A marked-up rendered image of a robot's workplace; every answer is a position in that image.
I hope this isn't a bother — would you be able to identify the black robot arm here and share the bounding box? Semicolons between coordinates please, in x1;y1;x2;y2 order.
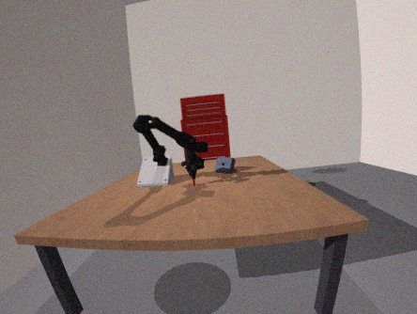
132;115;208;166

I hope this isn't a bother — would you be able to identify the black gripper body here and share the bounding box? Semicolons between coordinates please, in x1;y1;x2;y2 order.
181;153;204;170

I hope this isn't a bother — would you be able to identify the dark grey square panel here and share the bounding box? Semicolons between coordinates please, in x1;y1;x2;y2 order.
214;157;237;173

